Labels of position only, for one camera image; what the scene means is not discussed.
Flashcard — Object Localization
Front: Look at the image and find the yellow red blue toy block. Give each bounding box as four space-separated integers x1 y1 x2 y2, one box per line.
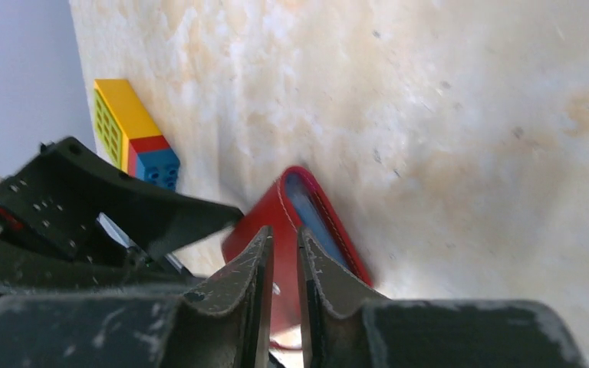
94 79 180 191

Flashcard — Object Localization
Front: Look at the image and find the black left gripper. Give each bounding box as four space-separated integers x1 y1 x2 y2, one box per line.
0 136 242 297

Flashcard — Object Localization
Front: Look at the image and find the red leather card holder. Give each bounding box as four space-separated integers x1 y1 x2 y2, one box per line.
221 166 373 336

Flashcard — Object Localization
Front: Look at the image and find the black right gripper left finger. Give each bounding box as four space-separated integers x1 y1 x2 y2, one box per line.
0 226 273 367

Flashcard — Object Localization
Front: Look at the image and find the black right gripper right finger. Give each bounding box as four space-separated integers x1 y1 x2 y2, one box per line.
298 228 587 367

